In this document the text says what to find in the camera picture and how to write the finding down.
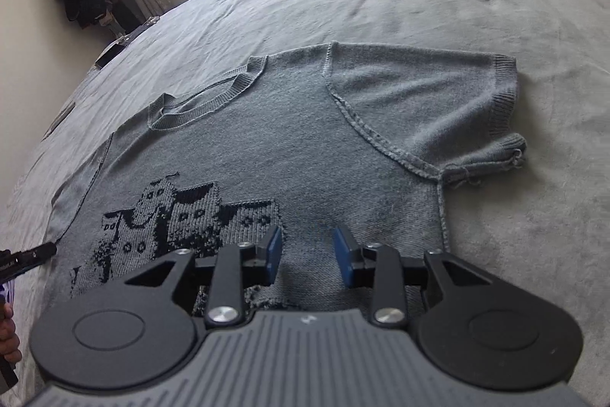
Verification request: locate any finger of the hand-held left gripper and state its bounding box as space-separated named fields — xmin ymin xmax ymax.
xmin=19 ymin=244 xmax=58 ymax=270

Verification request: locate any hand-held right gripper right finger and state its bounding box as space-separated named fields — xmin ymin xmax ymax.
xmin=332 ymin=223 xmax=483 ymax=330

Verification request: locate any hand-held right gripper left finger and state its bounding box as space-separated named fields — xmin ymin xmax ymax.
xmin=125 ymin=226 xmax=284 ymax=330

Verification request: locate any grey knitted sweater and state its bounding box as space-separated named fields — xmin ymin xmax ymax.
xmin=48 ymin=41 xmax=529 ymax=322

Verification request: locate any person's left hand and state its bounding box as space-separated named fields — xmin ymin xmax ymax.
xmin=0 ymin=316 xmax=22 ymax=366

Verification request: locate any tablet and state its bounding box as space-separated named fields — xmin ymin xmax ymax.
xmin=94 ymin=41 xmax=125 ymax=69

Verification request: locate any grey bed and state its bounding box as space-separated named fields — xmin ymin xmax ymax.
xmin=0 ymin=0 xmax=610 ymax=407

